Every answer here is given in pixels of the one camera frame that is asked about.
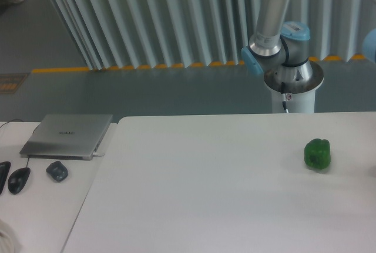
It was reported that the black keyboard edge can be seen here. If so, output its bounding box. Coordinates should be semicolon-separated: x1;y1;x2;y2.
0;161;11;194

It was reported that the robot base cable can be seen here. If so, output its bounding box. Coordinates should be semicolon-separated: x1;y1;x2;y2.
280;81;291;114

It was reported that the dark grey small controller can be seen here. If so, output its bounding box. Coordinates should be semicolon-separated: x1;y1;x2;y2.
46;161;69;183

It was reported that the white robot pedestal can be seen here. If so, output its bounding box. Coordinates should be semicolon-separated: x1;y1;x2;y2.
267;87;318;114

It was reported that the black computer mouse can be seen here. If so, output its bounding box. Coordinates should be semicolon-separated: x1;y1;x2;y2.
8;167;31;195

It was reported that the black mouse cable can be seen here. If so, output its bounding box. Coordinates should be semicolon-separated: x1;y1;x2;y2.
0;119;45;169

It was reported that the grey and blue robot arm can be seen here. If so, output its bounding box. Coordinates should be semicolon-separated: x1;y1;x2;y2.
241;0;323;88

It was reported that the silver closed laptop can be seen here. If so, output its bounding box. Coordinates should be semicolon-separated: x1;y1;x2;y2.
19;114;113;160

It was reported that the corrugated grey curtain partition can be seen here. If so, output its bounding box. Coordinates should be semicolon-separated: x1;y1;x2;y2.
51;0;375;69

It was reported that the green bell pepper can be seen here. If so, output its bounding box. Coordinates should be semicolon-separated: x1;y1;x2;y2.
304;139;331;170

